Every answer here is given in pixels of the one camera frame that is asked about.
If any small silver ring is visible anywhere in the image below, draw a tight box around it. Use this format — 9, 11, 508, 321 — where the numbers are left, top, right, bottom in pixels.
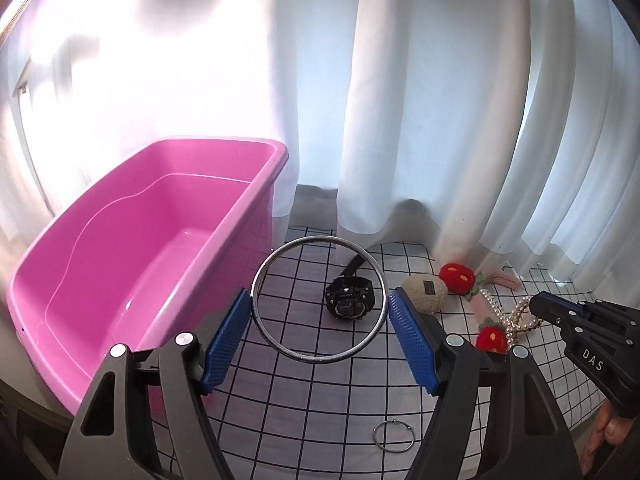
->
372, 419, 416, 454

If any beige plush ball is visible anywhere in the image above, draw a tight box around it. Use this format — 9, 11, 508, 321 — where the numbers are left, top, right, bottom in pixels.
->
401, 274, 448, 314

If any pearl bead necklace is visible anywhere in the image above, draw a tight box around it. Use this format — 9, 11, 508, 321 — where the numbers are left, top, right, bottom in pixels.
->
479, 286, 544, 346

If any white sheer curtain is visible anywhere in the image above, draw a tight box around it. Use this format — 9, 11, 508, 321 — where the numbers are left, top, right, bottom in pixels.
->
1, 0, 639, 306

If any person's right hand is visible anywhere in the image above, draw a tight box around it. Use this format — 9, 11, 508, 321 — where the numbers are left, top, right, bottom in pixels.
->
579, 400, 634, 474

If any large silver bangle ring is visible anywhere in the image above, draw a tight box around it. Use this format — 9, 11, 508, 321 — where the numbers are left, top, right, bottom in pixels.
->
249, 234, 390, 365

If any pink plastic tub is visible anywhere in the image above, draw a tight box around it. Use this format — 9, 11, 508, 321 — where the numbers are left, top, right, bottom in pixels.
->
6, 139, 288, 412

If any pink scrunchie with red strawberries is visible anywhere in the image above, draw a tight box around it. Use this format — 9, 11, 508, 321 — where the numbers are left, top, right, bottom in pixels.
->
438, 263, 522, 354

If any black digital wristwatch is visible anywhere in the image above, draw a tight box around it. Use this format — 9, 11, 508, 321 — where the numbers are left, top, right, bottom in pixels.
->
324, 255, 375, 321

